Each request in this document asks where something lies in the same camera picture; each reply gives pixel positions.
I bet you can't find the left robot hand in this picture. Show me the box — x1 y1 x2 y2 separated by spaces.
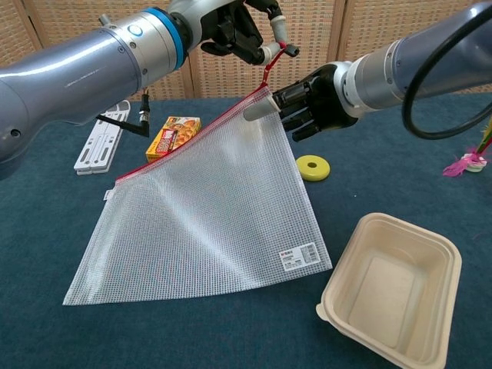
168 0 288 66

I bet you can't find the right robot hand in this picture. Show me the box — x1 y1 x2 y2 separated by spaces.
242 63 361 142

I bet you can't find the clear mesh zipper pouch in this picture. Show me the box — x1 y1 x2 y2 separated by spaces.
62 42 334 307

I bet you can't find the woven folding screen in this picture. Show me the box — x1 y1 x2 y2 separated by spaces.
0 0 492 103

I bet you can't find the yellow curry roux box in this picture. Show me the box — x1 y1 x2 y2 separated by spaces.
145 116 202 165

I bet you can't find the pink feather shuttlecock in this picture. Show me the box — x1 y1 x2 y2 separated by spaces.
442 115 492 178

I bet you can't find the white folding stand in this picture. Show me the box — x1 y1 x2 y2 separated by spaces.
74 99 132 177

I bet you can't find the beige pulp food container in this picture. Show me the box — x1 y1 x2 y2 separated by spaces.
315 211 463 366

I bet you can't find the teal table cloth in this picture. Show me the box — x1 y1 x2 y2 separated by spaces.
0 91 492 369

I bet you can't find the olive yellow ring disc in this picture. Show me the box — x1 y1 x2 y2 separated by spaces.
296 155 331 182

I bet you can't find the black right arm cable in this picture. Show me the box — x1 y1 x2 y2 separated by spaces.
401 2 492 141

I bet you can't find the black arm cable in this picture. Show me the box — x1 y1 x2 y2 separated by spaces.
95 87 151 138
401 2 492 141

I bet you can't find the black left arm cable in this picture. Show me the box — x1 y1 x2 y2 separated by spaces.
95 87 151 138

